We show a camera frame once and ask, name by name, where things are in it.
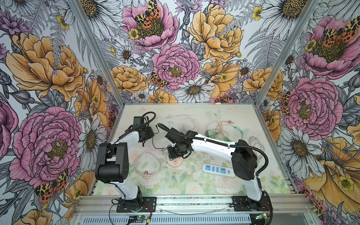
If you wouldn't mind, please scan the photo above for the round pink power strip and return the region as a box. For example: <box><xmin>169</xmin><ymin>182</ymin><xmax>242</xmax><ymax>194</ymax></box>
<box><xmin>167</xmin><ymin>157</ymin><xmax>183</xmax><ymax>168</ymax></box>

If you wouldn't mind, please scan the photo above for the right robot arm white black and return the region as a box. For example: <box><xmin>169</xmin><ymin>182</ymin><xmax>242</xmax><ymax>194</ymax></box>
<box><xmin>163</xmin><ymin>127</ymin><xmax>269</xmax><ymax>202</ymax></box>

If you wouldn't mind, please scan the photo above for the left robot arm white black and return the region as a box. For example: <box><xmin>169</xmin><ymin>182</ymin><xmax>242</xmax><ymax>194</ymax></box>
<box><xmin>95</xmin><ymin>127</ymin><xmax>154</xmax><ymax>212</ymax></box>

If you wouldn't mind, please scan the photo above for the white blue rectangular power strip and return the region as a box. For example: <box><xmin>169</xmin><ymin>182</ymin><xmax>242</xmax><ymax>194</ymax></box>
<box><xmin>202</xmin><ymin>164</ymin><xmax>235</xmax><ymax>178</ymax></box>

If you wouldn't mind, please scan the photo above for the green charger plug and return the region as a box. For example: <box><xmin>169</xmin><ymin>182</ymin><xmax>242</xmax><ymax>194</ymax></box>
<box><xmin>206</xmin><ymin>130</ymin><xmax>215</xmax><ymax>138</ymax></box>

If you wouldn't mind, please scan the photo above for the small green circuit board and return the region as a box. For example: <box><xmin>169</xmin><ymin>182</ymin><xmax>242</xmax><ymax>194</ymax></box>
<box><xmin>127</xmin><ymin>215</ymin><xmax>151</xmax><ymax>225</ymax></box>

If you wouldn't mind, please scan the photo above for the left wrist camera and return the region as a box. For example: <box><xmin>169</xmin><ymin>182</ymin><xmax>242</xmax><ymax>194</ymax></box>
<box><xmin>133</xmin><ymin>116</ymin><xmax>145</xmax><ymax>128</ymax></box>

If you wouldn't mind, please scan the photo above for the black charging cable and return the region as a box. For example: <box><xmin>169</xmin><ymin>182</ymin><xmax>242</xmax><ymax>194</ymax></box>
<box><xmin>151</xmin><ymin>132</ymin><xmax>169</xmax><ymax>151</ymax></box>

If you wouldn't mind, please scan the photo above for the white charging cable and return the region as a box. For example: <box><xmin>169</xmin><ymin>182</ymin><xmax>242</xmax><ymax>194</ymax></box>
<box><xmin>175</xmin><ymin>116</ymin><xmax>199</xmax><ymax>133</ymax></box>

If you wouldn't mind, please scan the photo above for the pink power strip cord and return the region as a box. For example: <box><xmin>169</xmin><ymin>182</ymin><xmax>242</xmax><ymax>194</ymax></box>
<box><xmin>133</xmin><ymin>148</ymin><xmax>169</xmax><ymax>177</ymax></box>

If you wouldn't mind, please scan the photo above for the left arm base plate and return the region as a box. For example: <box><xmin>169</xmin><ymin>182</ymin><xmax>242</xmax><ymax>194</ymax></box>
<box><xmin>116</xmin><ymin>196</ymin><xmax>157</xmax><ymax>213</ymax></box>

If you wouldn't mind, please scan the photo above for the white power strip cord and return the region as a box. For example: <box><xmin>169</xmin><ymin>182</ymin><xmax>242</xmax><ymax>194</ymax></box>
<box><xmin>247</xmin><ymin>136</ymin><xmax>265</xmax><ymax>158</ymax></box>

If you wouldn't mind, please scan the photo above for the aluminium front rail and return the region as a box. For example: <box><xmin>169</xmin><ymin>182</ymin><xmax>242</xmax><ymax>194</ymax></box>
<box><xmin>74</xmin><ymin>194</ymin><xmax>314</xmax><ymax>216</ymax></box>

